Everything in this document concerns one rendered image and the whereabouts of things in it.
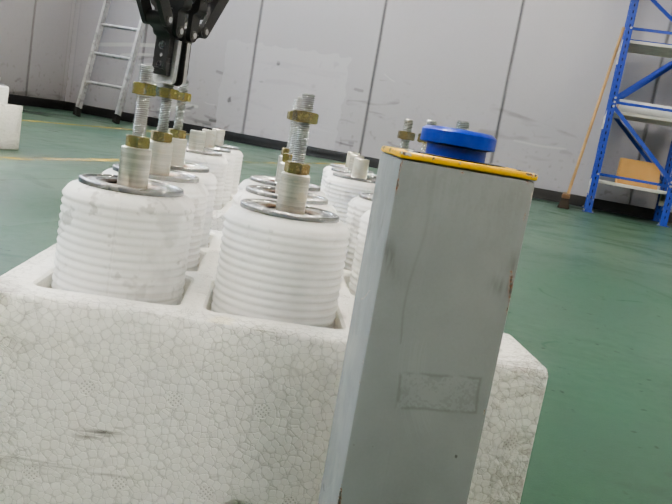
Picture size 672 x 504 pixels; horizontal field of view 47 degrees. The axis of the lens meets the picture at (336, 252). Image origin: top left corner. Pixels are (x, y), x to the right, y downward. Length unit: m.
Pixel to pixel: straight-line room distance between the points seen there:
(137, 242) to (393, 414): 0.23
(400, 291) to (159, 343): 0.20
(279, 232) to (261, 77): 7.07
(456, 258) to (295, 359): 0.18
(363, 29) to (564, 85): 1.86
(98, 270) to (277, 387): 0.15
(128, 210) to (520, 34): 6.61
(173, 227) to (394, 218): 0.22
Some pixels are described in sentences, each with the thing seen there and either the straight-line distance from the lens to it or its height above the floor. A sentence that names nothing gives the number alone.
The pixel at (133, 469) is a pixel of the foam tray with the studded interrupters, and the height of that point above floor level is 0.07.
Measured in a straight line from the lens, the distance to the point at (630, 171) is 6.49.
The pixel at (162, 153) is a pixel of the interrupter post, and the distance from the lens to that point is 0.69.
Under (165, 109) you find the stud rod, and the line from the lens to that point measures 0.70.
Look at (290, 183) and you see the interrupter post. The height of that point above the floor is 0.27.
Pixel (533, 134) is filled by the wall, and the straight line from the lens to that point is 6.98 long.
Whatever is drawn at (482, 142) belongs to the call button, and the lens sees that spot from 0.40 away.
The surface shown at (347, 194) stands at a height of 0.23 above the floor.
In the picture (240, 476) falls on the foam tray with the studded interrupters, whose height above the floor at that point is 0.07.
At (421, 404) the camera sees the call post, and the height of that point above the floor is 0.19.
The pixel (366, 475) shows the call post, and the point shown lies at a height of 0.15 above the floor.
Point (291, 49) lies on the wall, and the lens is 7.52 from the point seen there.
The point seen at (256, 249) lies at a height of 0.23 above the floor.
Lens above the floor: 0.32
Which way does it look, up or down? 9 degrees down
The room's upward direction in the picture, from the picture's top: 10 degrees clockwise
